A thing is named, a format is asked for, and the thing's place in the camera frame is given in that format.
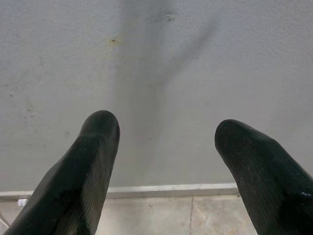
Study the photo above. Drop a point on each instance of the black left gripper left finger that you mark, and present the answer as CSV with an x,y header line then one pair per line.
x,y
73,183

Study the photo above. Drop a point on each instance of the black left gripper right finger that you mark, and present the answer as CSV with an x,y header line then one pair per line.
x,y
269,186

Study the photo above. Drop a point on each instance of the white paper scrap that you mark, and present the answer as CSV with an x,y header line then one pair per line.
x,y
22,202

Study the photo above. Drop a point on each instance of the white skirting board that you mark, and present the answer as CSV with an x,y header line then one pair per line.
x,y
171,191

